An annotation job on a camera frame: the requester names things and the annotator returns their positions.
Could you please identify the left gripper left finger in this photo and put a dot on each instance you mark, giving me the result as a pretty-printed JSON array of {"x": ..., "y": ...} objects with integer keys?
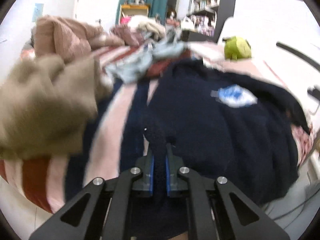
[{"x": 101, "y": 210}]

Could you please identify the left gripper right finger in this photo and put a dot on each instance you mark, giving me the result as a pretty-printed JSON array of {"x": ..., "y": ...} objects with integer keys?
[{"x": 216, "y": 208}]

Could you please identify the navy planet sweater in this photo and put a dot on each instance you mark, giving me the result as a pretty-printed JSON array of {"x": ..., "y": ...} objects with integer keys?
[{"x": 220, "y": 124}]

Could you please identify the pink near pillow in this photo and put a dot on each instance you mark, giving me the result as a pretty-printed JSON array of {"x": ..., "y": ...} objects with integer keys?
[{"x": 252, "y": 67}]

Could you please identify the white bed headboard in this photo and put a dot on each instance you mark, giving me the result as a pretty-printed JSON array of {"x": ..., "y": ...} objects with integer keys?
[{"x": 285, "y": 35}]

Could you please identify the striped fleece blanket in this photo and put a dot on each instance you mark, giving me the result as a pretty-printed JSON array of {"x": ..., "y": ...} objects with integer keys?
[{"x": 111, "y": 143}]

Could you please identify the green plush toy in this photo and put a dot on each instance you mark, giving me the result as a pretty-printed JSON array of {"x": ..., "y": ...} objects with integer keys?
[{"x": 236, "y": 48}]

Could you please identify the white far pillow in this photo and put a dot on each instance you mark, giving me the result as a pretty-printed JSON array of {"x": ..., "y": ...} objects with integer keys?
[{"x": 208, "y": 50}]

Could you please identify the brown knit garment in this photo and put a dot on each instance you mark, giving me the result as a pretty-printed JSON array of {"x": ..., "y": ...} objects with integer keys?
[{"x": 46, "y": 105}]

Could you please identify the dark bookshelf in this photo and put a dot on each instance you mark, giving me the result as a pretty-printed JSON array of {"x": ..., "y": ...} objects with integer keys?
[{"x": 208, "y": 18}]

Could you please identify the white handbag on desk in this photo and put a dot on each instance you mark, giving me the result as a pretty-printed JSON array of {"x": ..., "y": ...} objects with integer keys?
[{"x": 187, "y": 24}]

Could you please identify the light blue garment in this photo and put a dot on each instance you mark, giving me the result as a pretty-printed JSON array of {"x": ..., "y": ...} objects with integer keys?
[{"x": 134, "y": 67}]

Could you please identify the dark red garment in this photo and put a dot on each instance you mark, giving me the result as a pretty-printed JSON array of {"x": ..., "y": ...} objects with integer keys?
[{"x": 159, "y": 67}]

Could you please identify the pink striped duvet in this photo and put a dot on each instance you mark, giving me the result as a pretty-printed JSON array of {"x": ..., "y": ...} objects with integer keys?
[{"x": 66, "y": 37}]

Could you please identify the cream coat pile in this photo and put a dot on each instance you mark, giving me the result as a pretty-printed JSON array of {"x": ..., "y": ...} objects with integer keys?
[{"x": 144, "y": 23}]

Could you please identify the yellow white small cabinet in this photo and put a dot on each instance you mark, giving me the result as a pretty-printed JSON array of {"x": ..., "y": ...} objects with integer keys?
[{"x": 129, "y": 10}]

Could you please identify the blue wall poster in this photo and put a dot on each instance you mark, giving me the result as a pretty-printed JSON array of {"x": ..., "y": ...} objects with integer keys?
[{"x": 38, "y": 11}]

